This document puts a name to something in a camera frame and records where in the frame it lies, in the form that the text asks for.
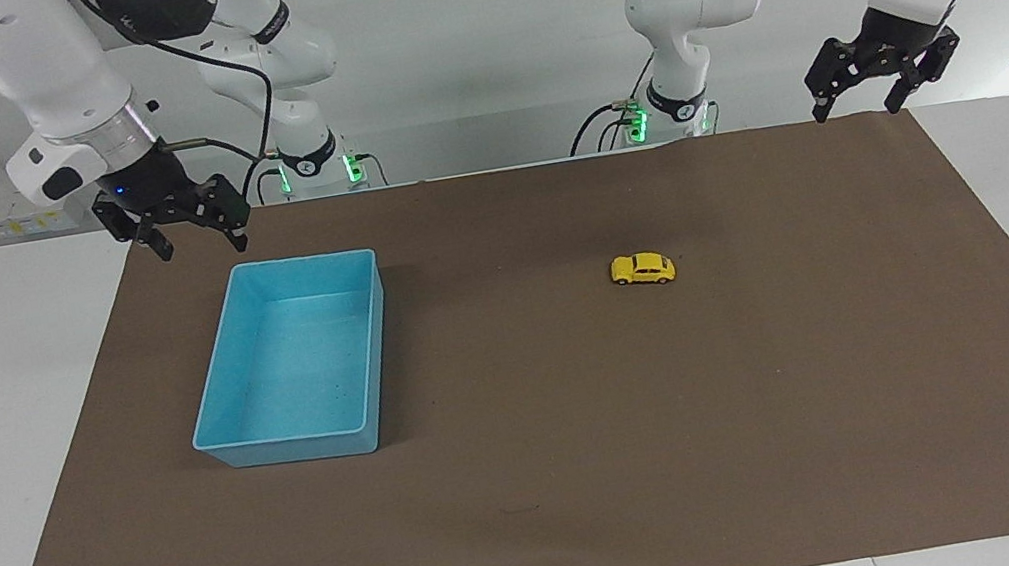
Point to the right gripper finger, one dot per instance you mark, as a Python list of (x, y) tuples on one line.
[(149, 236), (225, 206)]

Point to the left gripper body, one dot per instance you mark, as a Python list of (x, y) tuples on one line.
[(899, 34)]

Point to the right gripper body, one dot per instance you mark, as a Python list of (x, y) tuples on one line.
[(148, 179)]

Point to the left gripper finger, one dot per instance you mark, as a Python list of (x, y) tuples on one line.
[(832, 77), (927, 62)]

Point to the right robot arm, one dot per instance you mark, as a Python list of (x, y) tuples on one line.
[(54, 61)]

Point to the yellow beetle toy car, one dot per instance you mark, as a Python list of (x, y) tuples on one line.
[(642, 269)]

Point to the white and yellow box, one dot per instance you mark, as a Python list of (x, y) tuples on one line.
[(29, 219)]

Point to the light blue plastic bin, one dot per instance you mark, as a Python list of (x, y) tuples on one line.
[(295, 367)]

